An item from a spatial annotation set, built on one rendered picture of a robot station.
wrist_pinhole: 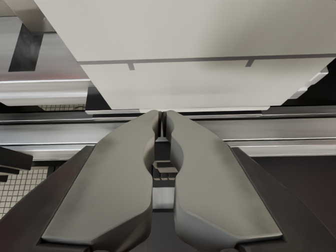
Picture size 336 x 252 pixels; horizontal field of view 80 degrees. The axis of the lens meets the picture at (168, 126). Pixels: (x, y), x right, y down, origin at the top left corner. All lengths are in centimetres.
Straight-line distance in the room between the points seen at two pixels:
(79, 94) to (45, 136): 29
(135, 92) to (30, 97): 16
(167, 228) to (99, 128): 35
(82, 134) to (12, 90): 25
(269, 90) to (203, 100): 6
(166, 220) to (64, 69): 19
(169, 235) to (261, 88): 16
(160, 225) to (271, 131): 38
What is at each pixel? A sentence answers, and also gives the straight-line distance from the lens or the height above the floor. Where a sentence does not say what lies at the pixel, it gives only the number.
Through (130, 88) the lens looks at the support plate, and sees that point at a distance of 18.
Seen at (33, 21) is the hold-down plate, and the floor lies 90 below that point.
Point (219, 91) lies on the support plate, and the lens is 19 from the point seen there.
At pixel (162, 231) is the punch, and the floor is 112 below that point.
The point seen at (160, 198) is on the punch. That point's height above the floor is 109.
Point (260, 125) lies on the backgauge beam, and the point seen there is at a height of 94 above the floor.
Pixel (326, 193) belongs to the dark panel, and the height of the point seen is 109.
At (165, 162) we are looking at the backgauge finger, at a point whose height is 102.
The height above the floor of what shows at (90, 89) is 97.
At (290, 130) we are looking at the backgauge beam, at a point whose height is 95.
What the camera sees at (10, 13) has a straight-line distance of 34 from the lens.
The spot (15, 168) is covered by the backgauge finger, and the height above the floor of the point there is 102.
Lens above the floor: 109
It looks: 19 degrees down
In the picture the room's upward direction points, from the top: 179 degrees clockwise
